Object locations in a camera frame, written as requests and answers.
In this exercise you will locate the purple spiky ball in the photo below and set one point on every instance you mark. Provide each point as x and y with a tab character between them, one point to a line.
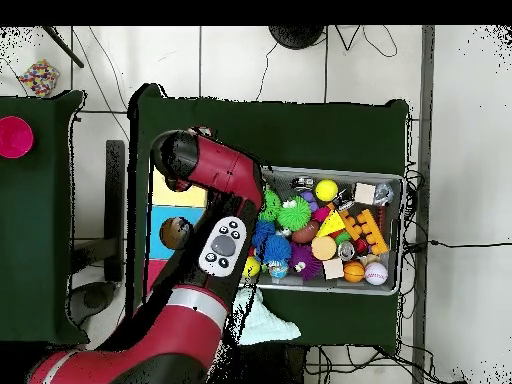
304	260

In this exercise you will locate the small orange basketball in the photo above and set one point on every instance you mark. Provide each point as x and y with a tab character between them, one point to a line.
354	270

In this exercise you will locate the multicoloured patterned object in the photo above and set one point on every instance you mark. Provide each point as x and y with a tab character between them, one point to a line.
38	78

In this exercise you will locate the black round stand base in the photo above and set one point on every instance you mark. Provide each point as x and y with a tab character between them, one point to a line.
295	34

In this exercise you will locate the mint green cloth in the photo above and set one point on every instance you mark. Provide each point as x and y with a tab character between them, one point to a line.
268	324

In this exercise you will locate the white baseball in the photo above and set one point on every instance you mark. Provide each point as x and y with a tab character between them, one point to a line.
376	273

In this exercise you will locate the black rod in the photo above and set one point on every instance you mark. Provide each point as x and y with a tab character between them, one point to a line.
62	46

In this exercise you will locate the blue spiky ball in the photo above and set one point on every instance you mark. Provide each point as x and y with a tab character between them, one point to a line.
276	250

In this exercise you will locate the wooden box with three holes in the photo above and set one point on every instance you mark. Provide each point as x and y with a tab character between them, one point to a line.
180	200

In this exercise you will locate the clear mesh bin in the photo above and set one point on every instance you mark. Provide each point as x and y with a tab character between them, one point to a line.
320	286

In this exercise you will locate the yellow toy cheese wedge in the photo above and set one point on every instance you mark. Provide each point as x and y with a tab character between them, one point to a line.
332	224

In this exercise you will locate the black chair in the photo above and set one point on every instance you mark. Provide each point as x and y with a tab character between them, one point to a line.
114	208

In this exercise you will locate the pink cup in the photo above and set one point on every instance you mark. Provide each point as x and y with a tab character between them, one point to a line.
14	137

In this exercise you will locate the plain wooden cube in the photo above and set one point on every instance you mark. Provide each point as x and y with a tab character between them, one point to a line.
366	193

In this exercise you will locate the orange toy building block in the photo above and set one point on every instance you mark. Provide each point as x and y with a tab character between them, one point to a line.
370	232

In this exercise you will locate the yellow tennis ball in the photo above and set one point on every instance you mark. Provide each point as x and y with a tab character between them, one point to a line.
326	190

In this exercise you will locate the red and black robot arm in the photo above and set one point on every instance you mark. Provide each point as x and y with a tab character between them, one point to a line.
216	172

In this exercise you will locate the dark green tablecloth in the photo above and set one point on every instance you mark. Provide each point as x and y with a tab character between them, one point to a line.
320	128
48	264

